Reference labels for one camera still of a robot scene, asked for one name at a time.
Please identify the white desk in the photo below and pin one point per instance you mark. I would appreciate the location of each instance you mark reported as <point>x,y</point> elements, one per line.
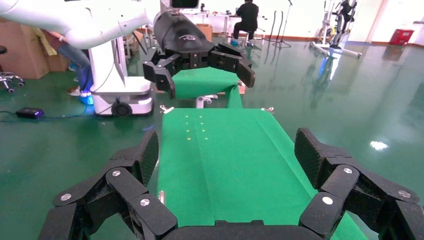
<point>215,14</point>

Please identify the wooden table board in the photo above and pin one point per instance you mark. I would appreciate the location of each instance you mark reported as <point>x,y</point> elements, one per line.
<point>241,90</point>

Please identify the white caster table leg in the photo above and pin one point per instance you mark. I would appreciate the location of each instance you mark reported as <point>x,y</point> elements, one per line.
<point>200,101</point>

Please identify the tall stacked cardboard boxes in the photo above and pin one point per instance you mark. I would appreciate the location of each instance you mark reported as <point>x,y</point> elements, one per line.
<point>23,49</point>

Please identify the white exercise machine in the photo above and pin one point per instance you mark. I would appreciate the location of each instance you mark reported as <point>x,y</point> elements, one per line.
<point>344,20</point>

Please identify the round stool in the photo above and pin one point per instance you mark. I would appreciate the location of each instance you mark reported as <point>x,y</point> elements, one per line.
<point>249,38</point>

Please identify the standing person in jeans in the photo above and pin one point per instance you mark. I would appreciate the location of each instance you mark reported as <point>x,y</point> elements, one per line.
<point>78,63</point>

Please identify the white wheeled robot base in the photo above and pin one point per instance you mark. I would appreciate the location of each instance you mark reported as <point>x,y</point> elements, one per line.
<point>109,76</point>

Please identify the brown cardboard box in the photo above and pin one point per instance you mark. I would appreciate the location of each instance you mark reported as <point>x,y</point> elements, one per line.
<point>207,31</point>

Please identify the silver binder clip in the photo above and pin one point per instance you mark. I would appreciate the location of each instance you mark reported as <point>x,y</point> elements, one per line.
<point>161,197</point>
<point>165,109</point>
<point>269,109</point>

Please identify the low cardboard box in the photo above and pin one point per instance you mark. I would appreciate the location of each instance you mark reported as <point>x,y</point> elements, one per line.
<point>58,64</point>

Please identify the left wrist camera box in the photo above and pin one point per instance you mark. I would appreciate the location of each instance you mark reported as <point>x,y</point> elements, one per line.
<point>184,4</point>

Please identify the black power adapter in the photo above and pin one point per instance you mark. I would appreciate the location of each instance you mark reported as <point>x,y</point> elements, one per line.
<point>30,113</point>

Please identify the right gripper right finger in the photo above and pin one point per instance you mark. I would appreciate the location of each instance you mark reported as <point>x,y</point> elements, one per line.
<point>338,185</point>

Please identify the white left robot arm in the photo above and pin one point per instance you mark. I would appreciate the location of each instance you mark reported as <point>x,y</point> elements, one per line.
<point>82,23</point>

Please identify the large green table cloth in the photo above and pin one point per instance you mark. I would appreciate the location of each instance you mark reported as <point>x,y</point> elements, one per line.
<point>232,165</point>

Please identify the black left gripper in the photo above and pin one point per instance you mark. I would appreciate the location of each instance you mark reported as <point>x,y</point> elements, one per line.
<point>180,36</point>

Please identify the seated person in black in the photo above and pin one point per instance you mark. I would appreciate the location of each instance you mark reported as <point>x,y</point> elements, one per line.
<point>246,16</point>

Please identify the red box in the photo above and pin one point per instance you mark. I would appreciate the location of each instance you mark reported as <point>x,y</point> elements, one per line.
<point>401,37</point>

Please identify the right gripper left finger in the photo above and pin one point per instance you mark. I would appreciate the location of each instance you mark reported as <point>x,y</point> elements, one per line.
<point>126,185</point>

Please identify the small green table cloth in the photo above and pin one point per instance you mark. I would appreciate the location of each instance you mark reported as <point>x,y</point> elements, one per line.
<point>202,82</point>

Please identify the office chair with casters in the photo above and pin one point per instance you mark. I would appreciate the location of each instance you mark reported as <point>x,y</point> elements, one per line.
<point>10,78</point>

